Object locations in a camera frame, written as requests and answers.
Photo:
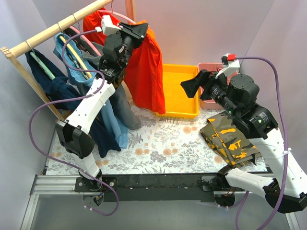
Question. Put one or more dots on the orange red shorts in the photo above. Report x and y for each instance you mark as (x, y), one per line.
(144, 75)

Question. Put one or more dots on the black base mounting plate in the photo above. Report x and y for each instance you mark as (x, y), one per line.
(157, 187)

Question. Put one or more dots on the wooden clothes rack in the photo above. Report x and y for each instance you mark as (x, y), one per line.
(28, 23)

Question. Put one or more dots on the yellow plastic bin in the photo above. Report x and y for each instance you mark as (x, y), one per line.
(177, 104)

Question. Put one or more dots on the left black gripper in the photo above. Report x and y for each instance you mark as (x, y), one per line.
(133, 32)

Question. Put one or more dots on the pink compartment organizer box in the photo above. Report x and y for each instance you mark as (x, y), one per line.
(213, 67)

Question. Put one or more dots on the light blue shorts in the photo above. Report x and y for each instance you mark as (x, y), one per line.
(112, 124)

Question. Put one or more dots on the navy blue shorts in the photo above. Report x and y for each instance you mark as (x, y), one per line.
(59, 89)

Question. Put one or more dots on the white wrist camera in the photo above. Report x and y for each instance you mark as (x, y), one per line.
(230, 65)
(109, 24)

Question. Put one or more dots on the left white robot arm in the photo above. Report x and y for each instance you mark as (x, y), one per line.
(107, 95)

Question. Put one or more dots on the yellow hanger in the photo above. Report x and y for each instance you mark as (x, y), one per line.
(77, 61)

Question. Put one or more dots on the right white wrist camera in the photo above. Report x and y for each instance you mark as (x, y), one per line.
(230, 65)

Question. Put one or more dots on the pink hanger with grey shorts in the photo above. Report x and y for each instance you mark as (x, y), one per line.
(89, 43)

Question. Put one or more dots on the floral table mat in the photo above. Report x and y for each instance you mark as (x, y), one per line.
(163, 145)

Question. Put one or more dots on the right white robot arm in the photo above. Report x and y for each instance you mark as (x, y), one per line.
(247, 137)

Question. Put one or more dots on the mint green hanger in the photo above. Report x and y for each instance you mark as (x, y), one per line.
(42, 65)

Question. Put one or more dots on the grey shorts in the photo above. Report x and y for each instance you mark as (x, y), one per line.
(118, 100)

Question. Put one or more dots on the camouflage shorts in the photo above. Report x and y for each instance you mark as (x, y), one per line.
(225, 139)

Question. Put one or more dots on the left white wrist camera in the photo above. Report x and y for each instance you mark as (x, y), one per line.
(109, 24)

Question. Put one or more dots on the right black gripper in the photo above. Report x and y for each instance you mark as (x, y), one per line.
(206, 84)

